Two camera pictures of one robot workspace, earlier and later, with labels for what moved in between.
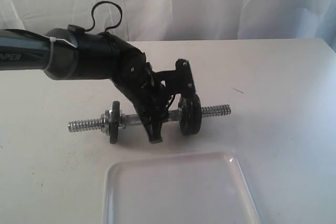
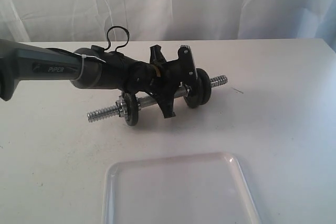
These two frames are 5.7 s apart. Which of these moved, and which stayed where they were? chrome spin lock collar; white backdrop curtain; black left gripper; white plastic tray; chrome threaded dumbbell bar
Moved: chrome spin lock collar; chrome threaded dumbbell bar; black left gripper
Stayed: white backdrop curtain; white plastic tray
